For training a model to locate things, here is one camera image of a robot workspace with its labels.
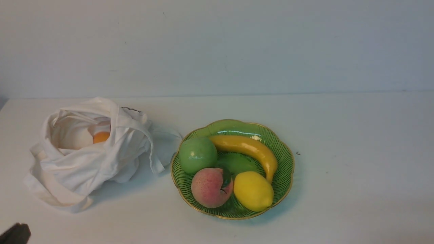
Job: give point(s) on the white cloth bag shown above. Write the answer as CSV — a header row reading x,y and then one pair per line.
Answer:
x,y
68,166

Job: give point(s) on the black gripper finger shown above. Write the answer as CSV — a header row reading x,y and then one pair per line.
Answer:
x,y
19,233

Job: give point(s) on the green leaf-shaped plate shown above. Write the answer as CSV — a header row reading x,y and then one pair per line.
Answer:
x,y
237,162

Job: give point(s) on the pink peach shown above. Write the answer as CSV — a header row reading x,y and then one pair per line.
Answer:
x,y
210,188

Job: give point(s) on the orange fruit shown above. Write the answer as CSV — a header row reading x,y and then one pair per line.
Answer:
x,y
101,137

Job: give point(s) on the yellow banana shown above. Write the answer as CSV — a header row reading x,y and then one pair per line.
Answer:
x,y
250,147

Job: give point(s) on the yellow lemon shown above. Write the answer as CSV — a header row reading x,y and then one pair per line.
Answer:
x,y
253,191

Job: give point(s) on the green apple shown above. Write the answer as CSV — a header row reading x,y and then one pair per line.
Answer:
x,y
196,154

